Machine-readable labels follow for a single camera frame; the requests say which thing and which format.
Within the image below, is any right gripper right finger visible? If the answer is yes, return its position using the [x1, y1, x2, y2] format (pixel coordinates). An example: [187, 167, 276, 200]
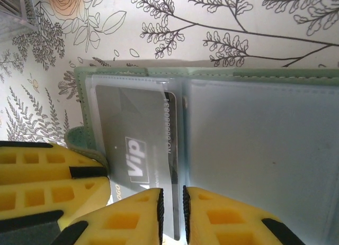
[182, 185, 306, 245]

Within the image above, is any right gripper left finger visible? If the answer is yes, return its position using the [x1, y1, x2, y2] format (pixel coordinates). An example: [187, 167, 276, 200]
[53, 187, 165, 245]

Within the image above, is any green card holder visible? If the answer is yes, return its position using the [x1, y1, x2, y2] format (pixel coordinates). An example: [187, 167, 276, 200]
[64, 66, 339, 245]

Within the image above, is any black VIP card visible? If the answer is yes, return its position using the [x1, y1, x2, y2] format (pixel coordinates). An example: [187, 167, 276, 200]
[94, 84, 184, 242]

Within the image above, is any clear acrylic card stand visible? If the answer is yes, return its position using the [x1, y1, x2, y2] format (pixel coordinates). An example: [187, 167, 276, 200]
[0, 0, 41, 29]

